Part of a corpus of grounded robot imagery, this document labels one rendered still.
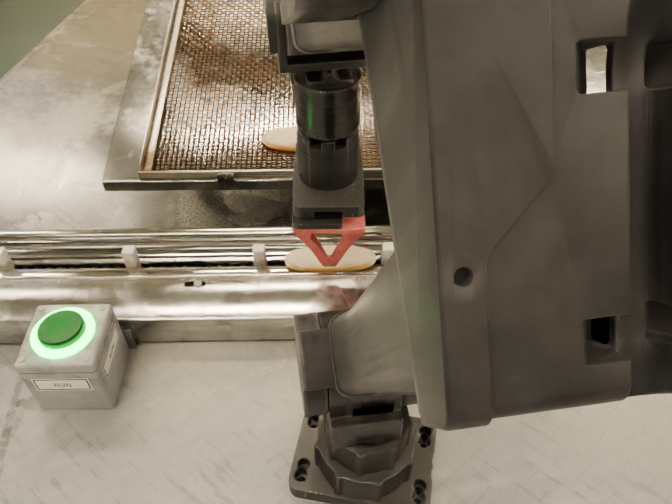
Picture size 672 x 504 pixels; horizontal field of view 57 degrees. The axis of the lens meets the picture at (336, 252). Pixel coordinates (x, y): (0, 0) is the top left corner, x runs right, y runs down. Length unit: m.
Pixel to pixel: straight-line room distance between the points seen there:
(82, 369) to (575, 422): 0.45
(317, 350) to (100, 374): 0.24
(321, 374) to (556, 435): 0.28
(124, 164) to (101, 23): 0.54
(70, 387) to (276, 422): 0.19
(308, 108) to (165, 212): 0.33
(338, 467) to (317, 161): 0.26
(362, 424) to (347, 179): 0.23
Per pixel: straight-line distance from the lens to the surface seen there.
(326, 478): 0.56
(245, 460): 0.59
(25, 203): 0.89
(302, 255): 0.67
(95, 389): 0.61
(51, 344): 0.60
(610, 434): 0.65
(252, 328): 0.63
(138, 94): 0.87
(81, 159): 0.93
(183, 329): 0.65
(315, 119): 0.53
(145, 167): 0.77
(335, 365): 0.41
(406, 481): 0.56
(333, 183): 0.57
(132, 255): 0.70
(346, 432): 0.48
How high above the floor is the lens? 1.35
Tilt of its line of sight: 46 degrees down
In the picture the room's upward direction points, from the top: straight up
